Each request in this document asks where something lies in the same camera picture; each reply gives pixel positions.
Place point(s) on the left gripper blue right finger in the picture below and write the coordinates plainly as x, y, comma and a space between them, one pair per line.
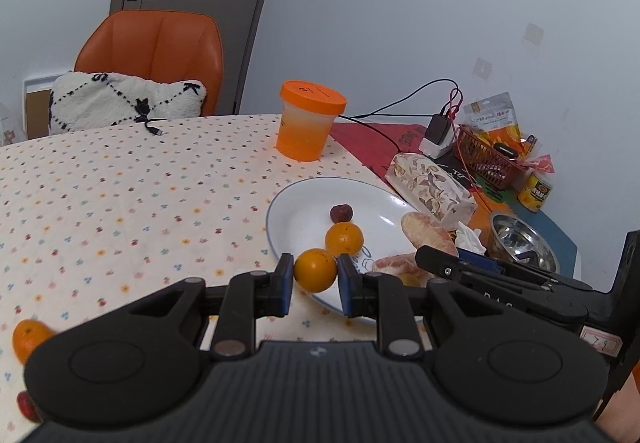
385, 299

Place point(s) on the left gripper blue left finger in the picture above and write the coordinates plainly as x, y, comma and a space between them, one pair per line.
248, 297

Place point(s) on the brown longan fruit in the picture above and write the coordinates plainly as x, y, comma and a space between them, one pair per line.
410, 280

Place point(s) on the medium orange mandarin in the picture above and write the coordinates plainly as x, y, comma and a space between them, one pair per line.
344, 239

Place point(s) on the large orange mandarin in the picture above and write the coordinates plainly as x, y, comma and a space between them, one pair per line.
315, 270

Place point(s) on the peeled pomelo segment short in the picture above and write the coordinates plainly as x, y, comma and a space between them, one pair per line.
423, 230

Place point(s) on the dark red jujube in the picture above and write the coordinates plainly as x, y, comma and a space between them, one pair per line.
341, 213

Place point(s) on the small orange kumquat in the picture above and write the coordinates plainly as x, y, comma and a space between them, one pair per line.
27, 336

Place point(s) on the dark red cherry fruit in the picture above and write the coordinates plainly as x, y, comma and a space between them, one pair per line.
27, 407

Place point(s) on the peeled pomelo segment long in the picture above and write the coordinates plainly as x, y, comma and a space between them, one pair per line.
401, 264

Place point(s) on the person's right hand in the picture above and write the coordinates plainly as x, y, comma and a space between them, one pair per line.
621, 418

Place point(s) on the white plate blue rim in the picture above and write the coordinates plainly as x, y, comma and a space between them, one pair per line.
299, 217

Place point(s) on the crumpled white tissue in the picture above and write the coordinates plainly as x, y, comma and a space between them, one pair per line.
469, 239

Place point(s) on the floral tissue pack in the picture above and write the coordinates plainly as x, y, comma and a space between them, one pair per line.
431, 190

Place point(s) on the stainless steel bowl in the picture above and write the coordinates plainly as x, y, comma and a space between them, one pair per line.
513, 240

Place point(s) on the yellow tin can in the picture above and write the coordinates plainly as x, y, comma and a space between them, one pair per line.
535, 191

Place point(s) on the red patterned table mat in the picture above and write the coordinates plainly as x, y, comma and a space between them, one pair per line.
375, 146

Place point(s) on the white power strip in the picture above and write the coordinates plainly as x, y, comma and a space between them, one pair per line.
434, 151

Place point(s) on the floral white tablecloth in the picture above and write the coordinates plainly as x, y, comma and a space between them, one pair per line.
93, 220

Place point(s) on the orange plastic basket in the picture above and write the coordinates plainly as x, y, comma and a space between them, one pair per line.
482, 160

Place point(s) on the black charger adapter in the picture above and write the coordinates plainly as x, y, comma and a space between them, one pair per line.
437, 129

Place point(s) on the orange lidded plastic container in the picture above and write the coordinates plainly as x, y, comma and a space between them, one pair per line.
309, 110

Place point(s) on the snack bag pouch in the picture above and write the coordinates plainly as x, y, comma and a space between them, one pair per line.
493, 120

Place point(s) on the orange leather chair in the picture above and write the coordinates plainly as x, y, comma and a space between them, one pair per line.
158, 45

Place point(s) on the white black patterned cushion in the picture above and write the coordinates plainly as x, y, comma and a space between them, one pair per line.
81, 101

